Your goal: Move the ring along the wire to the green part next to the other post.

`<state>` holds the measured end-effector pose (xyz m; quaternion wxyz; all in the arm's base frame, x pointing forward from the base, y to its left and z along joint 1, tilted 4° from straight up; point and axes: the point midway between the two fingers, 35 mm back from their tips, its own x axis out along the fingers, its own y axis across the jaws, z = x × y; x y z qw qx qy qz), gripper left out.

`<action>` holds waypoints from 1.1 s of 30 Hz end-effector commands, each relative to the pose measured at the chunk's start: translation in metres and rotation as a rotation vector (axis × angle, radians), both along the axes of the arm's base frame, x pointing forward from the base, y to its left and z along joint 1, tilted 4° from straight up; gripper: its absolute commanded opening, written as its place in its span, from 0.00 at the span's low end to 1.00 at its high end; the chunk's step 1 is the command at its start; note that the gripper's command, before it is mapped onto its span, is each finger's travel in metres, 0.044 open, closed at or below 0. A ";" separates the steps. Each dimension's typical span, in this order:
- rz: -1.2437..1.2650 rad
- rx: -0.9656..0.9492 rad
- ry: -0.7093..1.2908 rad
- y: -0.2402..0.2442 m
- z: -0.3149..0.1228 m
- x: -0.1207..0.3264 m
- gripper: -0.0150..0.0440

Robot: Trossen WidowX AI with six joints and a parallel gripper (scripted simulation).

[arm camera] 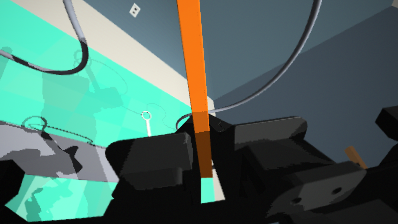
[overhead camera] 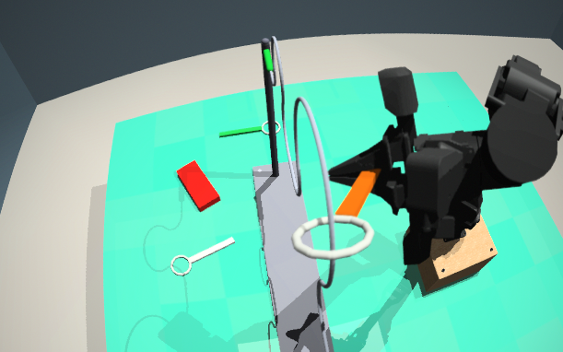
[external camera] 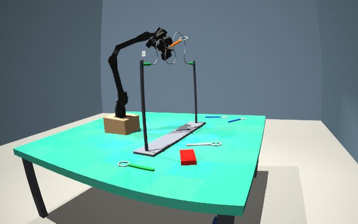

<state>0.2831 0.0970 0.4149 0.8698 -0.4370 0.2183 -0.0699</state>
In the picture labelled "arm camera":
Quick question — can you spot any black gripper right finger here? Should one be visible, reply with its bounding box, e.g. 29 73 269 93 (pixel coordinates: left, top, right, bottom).
208 113 308 199

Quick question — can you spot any white loop with orange handle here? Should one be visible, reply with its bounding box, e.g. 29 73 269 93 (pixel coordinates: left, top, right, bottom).
176 0 213 178

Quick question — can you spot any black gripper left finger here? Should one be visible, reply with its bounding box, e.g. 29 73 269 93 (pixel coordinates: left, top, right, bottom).
105 115 201 204

